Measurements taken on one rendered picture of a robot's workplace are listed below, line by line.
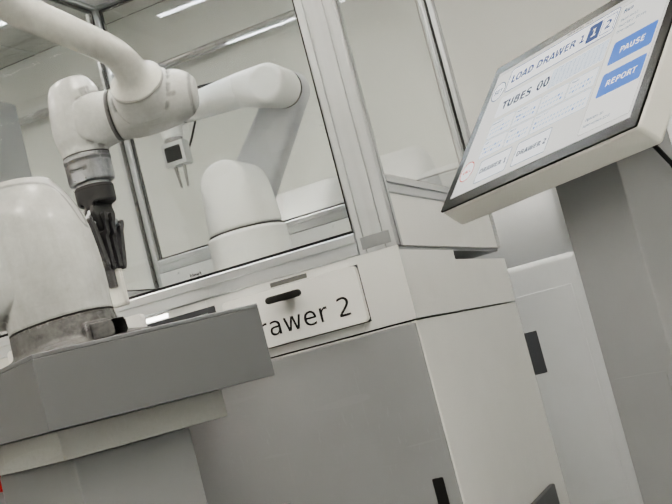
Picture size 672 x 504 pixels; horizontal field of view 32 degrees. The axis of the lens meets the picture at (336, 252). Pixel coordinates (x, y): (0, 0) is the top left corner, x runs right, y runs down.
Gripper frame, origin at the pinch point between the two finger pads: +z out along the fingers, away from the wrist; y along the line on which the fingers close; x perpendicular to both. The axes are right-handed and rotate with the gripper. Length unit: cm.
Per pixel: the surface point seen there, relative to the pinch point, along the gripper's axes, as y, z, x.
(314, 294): -17.8, 10.0, 31.6
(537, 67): -1, -15, 87
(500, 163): 8, 0, 78
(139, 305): -19.3, 2.2, -6.9
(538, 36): -339, -100, 46
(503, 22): -339, -112, 33
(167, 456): 49, 31, 29
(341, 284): -17.8, 9.5, 37.5
